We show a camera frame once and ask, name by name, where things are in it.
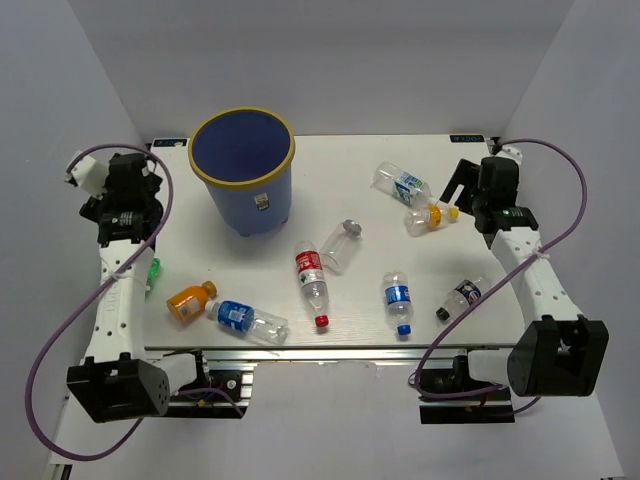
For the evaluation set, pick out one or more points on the blue bin with yellow rim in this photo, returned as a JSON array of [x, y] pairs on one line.
[[244, 158]]

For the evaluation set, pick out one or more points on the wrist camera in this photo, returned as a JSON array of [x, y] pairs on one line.
[[90, 175], [507, 151]]

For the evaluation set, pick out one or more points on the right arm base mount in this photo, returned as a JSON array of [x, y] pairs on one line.
[[447, 372]]

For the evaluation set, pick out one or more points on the aluminium table rail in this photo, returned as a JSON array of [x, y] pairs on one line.
[[406, 353]]

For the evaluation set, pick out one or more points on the blue label water bottle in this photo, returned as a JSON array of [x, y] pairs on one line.
[[249, 322]]

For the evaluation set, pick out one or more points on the clear bottle with yellow cap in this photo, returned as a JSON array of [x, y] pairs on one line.
[[431, 218]]

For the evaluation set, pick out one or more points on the blue cap Pepsi bottle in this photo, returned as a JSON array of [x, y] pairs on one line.
[[398, 305]]

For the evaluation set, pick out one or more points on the red label water bottle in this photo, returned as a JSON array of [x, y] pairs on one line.
[[312, 282]]

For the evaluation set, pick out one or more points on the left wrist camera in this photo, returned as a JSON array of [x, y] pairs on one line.
[[90, 175]]

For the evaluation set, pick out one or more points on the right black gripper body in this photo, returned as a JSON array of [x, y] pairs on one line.
[[479, 201]]

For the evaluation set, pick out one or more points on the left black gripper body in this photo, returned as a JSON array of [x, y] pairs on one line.
[[94, 208]]

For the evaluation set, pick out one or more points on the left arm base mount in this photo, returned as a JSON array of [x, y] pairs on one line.
[[222, 389]]

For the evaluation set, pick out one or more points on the black cap Pepsi bottle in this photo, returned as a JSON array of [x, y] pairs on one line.
[[461, 297]]

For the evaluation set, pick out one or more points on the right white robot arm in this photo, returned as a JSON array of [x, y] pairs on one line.
[[561, 351]]

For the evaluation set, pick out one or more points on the orange juice bottle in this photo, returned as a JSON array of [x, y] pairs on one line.
[[188, 304]]

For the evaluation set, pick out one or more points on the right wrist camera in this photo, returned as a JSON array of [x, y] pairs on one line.
[[507, 151]]

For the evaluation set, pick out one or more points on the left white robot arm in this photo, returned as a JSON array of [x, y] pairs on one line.
[[115, 380]]

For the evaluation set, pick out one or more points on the clear bottle with green label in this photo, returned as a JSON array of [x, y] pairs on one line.
[[401, 185]]

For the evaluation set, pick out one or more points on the clear jar with grey lid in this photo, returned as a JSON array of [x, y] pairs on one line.
[[341, 246]]

